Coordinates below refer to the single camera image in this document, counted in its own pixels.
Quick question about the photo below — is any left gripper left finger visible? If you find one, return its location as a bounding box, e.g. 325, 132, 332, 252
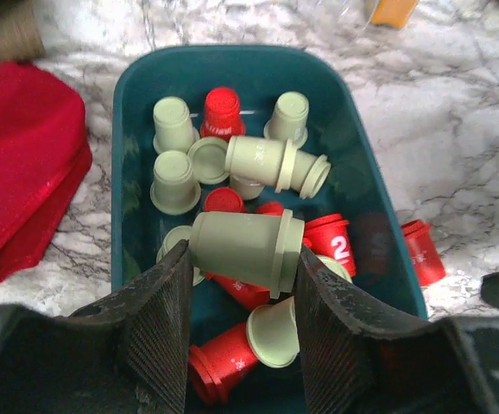
70, 240, 193, 413

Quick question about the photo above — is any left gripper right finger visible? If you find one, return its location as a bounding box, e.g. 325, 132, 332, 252
294, 247, 427, 413

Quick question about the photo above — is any red coffee capsule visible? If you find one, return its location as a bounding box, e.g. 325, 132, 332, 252
401, 220, 446, 287
303, 213, 357, 277
188, 323, 260, 405
200, 87, 246, 141

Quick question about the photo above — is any green coffee capsule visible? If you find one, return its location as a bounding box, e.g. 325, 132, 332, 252
153, 96, 199, 154
246, 297, 300, 368
149, 150, 201, 216
263, 91, 309, 148
224, 135, 297, 192
189, 210, 305, 298

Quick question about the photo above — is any teal storage basket tray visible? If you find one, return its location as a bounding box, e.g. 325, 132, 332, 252
111, 46, 427, 413

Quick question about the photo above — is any red cloth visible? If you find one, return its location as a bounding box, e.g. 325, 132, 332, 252
0, 62, 92, 283

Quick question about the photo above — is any brown cloth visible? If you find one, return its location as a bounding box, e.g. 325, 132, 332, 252
0, 1, 45, 62

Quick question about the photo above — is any orange spice bottle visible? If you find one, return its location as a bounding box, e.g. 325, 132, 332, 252
366, 0, 419, 29

